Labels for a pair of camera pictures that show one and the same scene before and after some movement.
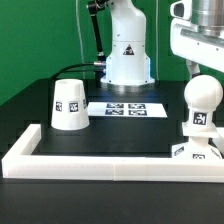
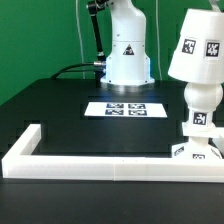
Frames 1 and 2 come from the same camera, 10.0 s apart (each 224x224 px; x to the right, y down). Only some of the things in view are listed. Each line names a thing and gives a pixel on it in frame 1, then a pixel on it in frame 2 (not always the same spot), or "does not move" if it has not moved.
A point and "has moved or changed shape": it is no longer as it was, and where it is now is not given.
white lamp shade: [69, 107] has moved or changed shape
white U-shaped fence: [20, 162] does not move
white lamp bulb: [203, 93] does not move
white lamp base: [198, 147] does not move
